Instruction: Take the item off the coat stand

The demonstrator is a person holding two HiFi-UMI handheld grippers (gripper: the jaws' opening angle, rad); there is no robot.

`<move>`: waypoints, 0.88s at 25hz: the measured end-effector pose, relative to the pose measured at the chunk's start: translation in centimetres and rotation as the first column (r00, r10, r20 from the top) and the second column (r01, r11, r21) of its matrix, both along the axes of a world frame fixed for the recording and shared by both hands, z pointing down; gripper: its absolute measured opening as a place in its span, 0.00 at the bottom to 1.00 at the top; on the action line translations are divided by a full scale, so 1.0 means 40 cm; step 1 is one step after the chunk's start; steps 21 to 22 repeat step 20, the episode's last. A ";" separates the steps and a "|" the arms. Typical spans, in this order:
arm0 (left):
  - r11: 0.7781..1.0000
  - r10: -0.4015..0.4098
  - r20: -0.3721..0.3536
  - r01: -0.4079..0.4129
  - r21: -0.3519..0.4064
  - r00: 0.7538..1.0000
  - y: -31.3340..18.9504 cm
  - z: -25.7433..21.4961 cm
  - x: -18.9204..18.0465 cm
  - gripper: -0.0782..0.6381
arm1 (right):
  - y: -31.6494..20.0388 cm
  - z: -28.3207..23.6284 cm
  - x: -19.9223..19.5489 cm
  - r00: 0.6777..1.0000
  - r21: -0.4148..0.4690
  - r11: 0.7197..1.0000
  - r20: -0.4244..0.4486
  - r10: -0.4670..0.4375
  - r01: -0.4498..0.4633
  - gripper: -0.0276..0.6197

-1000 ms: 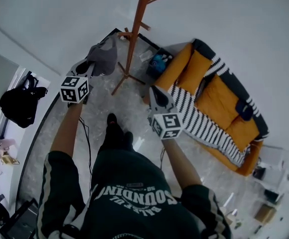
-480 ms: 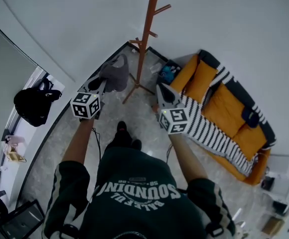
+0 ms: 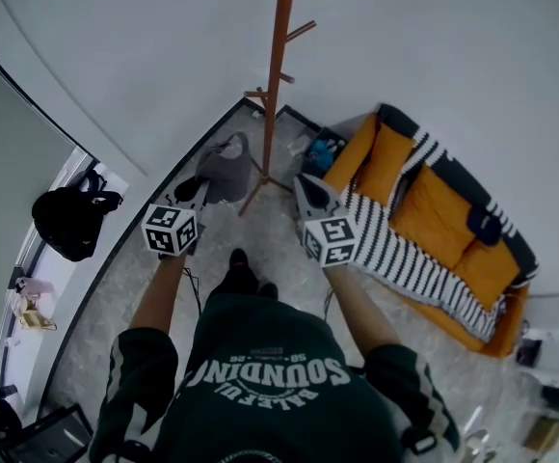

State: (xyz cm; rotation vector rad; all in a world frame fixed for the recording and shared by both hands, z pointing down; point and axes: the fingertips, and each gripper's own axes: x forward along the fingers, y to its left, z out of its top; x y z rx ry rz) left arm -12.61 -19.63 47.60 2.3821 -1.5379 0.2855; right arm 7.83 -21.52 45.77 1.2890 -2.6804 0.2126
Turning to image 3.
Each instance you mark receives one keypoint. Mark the black framed panel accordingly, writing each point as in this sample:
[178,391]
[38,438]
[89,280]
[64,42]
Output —
[43,434]

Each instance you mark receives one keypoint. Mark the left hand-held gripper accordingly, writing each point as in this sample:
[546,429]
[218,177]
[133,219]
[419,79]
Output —
[169,232]

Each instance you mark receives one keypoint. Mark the person's left forearm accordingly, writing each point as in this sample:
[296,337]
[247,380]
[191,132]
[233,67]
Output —
[160,294]

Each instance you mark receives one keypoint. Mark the person's black shoe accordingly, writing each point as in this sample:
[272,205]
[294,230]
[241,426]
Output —
[239,260]
[269,289]

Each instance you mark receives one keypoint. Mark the person's right forearm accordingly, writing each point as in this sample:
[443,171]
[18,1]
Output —
[359,309]

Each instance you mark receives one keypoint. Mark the black backpack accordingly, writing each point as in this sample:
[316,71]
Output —
[67,225]

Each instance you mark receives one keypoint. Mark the orange sofa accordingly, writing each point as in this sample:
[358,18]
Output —
[491,268]

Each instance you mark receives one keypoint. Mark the person's black trouser legs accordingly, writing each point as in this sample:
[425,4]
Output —
[233,285]

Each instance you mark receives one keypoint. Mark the white window sill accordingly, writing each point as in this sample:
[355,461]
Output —
[43,278]

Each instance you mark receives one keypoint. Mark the grey handbag item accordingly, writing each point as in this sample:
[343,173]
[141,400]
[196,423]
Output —
[225,171]

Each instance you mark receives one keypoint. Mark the orange sofa cushion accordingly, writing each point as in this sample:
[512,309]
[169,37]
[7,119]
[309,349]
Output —
[385,162]
[489,273]
[433,210]

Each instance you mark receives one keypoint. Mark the white shelf unit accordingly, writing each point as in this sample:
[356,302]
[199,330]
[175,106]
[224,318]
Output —
[554,355]

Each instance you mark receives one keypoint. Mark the clear plastic bag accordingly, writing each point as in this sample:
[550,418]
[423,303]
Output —
[300,144]

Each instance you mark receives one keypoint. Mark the black box with blue items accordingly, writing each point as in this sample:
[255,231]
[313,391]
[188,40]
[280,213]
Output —
[322,155]

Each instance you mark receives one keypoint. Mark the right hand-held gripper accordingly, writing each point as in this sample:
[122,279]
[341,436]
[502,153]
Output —
[330,239]

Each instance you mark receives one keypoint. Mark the beige pink bag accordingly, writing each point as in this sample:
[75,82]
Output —
[31,307]

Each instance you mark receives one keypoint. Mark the small black pouch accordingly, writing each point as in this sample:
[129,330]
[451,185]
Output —
[485,225]

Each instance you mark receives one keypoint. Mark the black white striped blanket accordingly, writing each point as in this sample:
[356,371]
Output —
[405,258]

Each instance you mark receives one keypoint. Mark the brown wooden coat stand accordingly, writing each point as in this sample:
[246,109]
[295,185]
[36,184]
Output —
[275,89]

